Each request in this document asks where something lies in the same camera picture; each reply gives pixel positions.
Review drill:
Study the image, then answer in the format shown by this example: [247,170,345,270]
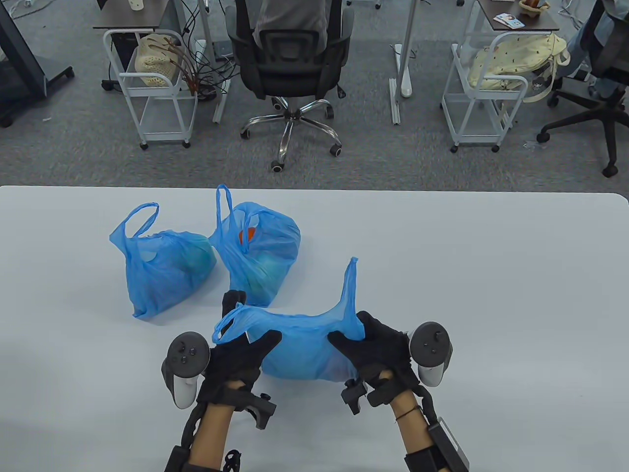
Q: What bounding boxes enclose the tangled dark cables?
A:
[167,0,241,101]

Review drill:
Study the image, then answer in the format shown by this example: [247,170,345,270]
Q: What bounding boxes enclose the brown desk top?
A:
[476,0,560,33]
[93,0,172,29]

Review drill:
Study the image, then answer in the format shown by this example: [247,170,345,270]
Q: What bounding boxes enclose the black stand base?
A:
[0,0,75,128]

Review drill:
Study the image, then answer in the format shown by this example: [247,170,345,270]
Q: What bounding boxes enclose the white desk leg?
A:
[197,0,231,123]
[389,0,418,124]

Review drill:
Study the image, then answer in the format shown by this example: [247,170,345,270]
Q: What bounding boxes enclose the blue plastic bag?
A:
[211,256,367,383]
[209,184,301,308]
[109,202,217,320]

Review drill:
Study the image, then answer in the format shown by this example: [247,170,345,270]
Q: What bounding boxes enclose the black forearm sensor box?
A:
[165,445,190,472]
[428,418,470,472]

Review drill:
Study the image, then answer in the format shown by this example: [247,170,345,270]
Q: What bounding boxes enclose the person's right hand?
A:
[328,311,423,406]

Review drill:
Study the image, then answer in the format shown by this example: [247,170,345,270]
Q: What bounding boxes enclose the white rolling cart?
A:
[441,32,529,153]
[103,29,199,150]

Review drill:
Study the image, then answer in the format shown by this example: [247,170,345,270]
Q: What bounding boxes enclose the person's left forearm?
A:
[189,403,236,472]

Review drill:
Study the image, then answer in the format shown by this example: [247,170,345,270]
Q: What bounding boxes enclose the grey tracking controller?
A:
[161,332,211,410]
[409,322,454,386]

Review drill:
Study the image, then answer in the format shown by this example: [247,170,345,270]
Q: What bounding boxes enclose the yellow patterned cloth bag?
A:
[467,33,571,103]

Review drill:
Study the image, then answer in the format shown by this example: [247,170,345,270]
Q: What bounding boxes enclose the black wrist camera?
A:
[231,386,277,430]
[341,380,368,416]

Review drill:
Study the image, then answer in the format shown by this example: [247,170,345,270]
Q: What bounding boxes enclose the person's left hand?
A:
[199,290,283,406]

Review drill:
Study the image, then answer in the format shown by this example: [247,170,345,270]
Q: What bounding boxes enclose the black chair chrome base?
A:
[225,0,355,173]

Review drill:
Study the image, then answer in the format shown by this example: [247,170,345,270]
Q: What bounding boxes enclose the person's right forearm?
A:
[391,391,435,472]

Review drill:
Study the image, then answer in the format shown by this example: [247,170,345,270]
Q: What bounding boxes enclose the cream knit bag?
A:
[134,33,185,89]

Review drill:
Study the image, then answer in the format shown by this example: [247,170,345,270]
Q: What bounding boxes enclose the black forearm strap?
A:
[404,445,438,472]
[187,450,241,472]

